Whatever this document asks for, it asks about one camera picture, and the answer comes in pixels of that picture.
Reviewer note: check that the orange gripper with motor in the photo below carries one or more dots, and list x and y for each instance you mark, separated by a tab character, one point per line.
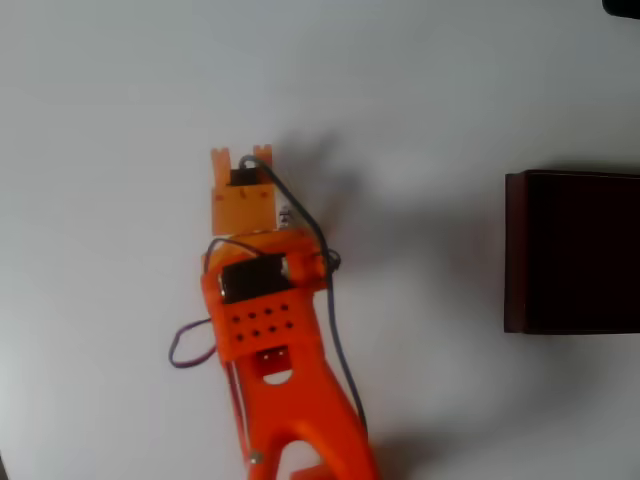
243	178

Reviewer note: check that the white purple toy minifigure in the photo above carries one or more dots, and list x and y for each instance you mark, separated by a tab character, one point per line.
286	215

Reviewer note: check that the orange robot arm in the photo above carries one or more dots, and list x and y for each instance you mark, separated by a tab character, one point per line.
280	325

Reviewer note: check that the dark red open box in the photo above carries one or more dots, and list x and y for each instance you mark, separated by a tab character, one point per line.
575	250

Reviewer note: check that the black object at frame corner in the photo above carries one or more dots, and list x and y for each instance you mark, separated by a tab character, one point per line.
625	7

